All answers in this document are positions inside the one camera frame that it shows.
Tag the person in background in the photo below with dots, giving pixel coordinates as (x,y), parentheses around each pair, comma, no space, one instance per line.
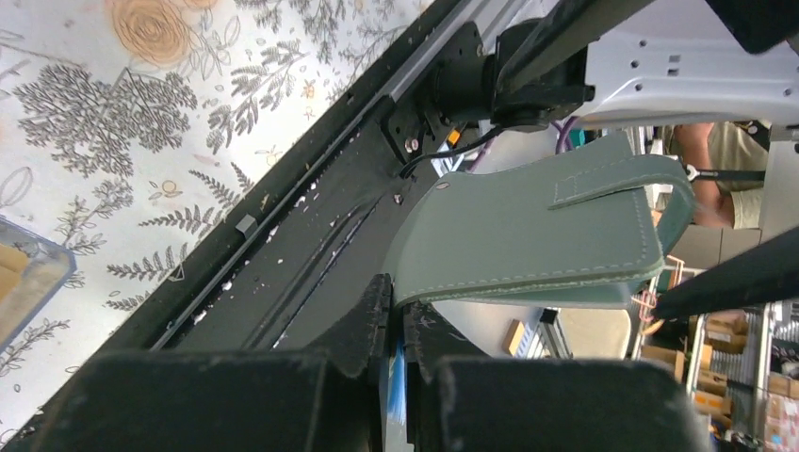
(728,159)

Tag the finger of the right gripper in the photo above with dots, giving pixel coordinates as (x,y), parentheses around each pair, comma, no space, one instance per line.
(766,273)

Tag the green leather card holder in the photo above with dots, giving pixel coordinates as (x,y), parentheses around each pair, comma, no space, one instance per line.
(586,228)

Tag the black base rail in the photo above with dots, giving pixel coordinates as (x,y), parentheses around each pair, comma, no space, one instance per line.
(330,207)

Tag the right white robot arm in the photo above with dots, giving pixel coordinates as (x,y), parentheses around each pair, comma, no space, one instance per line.
(617,63)

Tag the clear plastic card box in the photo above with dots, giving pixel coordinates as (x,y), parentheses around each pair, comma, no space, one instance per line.
(33,269)

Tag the floral tablecloth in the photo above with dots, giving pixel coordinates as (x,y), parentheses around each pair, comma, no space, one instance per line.
(130,129)

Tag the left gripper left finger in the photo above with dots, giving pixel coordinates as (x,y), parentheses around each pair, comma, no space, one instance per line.
(327,396)

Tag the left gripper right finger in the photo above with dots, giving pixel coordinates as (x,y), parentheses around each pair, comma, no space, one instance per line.
(460,399)

